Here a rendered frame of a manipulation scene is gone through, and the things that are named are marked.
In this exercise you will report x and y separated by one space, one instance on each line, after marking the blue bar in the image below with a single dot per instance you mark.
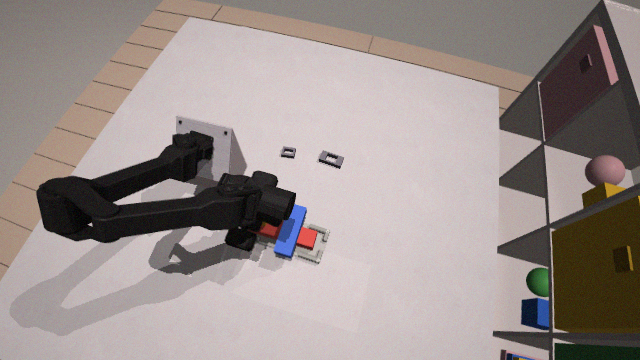
290 231

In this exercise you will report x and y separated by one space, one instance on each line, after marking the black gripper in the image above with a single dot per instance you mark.
240 237

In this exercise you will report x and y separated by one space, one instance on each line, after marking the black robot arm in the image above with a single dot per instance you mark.
69 204

